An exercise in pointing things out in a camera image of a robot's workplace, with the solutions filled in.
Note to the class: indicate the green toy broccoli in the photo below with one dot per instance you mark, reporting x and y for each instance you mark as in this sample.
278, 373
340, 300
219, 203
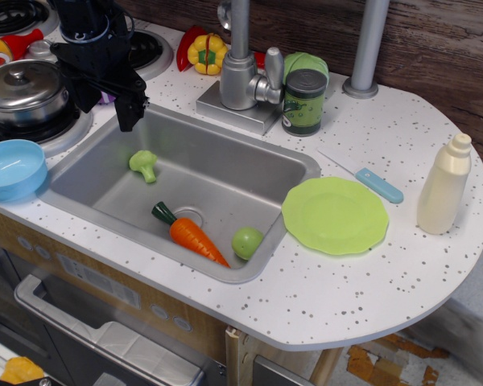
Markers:
143, 162

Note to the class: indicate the light green plastic plate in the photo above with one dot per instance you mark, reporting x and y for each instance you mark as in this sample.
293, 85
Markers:
335, 216

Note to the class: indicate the green toy apple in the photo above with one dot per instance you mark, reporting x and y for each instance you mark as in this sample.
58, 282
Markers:
245, 242

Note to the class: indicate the yellow object bottom left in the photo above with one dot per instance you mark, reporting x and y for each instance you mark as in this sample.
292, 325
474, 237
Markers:
18, 370

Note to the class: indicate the back left stove burner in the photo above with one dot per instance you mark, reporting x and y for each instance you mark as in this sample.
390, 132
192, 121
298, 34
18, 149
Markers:
22, 17

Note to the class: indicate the stove burner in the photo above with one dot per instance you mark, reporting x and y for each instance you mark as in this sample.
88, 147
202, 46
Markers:
150, 54
22, 17
52, 121

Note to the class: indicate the cream detergent bottle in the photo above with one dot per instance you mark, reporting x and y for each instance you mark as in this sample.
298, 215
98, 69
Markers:
440, 198

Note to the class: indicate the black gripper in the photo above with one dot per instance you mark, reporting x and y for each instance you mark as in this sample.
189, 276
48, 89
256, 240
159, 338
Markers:
102, 64

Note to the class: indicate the grey toy faucet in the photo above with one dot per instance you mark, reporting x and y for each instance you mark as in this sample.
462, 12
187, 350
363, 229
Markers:
244, 97

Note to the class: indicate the orange toy carrot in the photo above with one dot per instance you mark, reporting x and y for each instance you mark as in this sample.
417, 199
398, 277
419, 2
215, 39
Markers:
186, 233

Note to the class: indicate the yellow toy bell pepper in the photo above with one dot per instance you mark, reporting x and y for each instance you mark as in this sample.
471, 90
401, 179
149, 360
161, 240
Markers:
206, 54

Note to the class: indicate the grey vertical pole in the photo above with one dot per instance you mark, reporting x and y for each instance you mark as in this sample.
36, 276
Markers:
361, 83

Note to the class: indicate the red toy chili pepper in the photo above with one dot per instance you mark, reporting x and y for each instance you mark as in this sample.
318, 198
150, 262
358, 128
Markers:
186, 41

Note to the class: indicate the light blue plastic bowl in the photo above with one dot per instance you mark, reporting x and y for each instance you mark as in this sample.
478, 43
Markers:
23, 168

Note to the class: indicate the blue handled toy knife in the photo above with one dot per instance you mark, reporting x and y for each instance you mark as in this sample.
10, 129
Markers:
364, 175

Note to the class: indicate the front stove burner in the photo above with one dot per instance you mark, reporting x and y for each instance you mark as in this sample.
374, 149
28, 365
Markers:
52, 121

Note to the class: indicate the green toy can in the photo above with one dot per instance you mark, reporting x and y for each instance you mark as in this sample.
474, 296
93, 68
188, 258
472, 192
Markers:
303, 102

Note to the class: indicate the stainless steel sink basin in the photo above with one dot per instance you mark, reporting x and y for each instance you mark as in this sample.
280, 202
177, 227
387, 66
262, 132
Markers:
221, 179

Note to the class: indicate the back right stove burner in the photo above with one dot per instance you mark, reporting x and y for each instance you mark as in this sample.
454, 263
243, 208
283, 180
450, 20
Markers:
150, 54

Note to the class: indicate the grey oven door handle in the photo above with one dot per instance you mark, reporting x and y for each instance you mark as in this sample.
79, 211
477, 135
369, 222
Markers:
94, 346

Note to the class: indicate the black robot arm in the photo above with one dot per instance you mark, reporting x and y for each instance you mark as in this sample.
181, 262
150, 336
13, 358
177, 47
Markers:
90, 19

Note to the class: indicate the grey stove knob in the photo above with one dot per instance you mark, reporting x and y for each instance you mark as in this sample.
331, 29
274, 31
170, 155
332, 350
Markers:
40, 50

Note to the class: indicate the red toy ketchup bottle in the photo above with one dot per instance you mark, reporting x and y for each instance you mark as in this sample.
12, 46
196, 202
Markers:
13, 47

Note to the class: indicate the steel pot with lid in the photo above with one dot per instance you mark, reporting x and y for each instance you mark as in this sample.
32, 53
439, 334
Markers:
31, 92

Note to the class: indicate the purple striped toy onion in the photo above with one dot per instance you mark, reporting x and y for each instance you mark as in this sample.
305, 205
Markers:
106, 99

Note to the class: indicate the green toy cabbage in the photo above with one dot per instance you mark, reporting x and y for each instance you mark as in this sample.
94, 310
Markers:
303, 60

